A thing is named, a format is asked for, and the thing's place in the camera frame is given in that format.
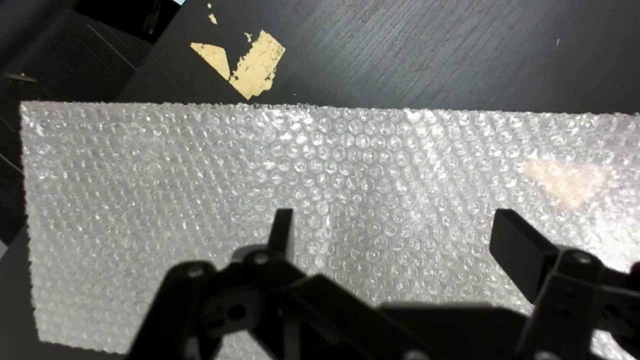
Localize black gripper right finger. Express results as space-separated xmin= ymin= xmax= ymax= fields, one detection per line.
xmin=487 ymin=208 xmax=640 ymax=360

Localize large yellow tape scrap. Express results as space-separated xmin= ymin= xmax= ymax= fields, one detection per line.
xmin=187 ymin=27 xmax=288 ymax=102

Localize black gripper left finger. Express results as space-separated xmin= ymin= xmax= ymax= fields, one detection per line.
xmin=125 ymin=206 xmax=428 ymax=360

